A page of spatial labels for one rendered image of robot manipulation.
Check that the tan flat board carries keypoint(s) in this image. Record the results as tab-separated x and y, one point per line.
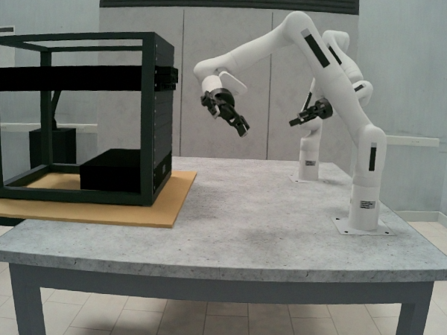
162	214

